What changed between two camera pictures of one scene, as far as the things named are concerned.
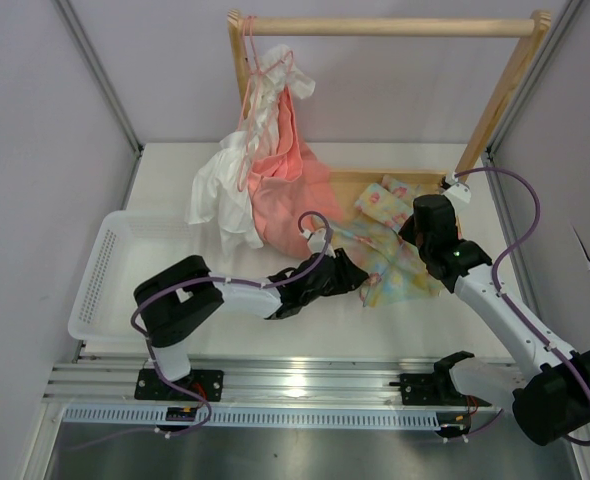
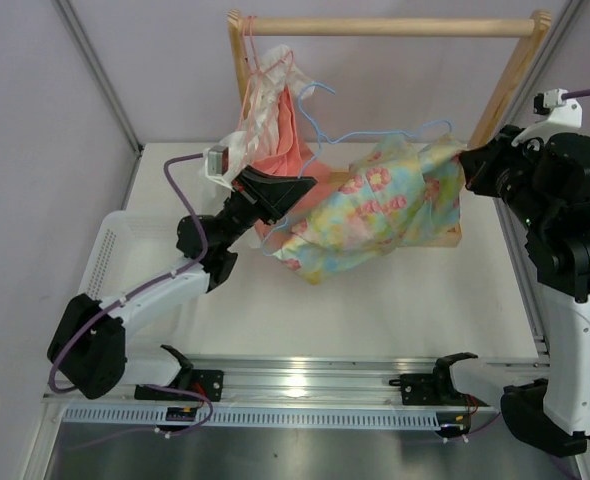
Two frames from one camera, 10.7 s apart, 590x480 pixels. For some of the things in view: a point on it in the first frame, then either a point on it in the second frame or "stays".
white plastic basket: x=130 y=246 stays
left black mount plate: x=205 y=383 stays
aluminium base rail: x=259 y=393 stays
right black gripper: x=406 y=230 -> x=482 y=163
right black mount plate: x=427 y=389 stays
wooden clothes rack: x=348 y=185 stays
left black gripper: x=349 y=275 -> x=269 y=197
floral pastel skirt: x=371 y=239 -> x=399 y=194
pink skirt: x=292 y=183 stays
